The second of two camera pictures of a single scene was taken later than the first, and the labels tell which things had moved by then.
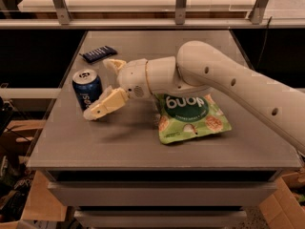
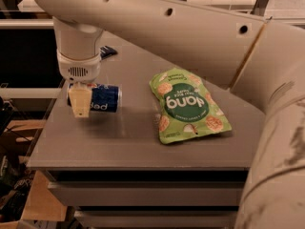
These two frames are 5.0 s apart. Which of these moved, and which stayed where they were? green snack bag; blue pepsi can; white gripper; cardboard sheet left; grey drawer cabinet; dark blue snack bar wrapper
Moved: blue pepsi can; white gripper
Stayed: grey drawer cabinet; green snack bag; dark blue snack bar wrapper; cardboard sheet left
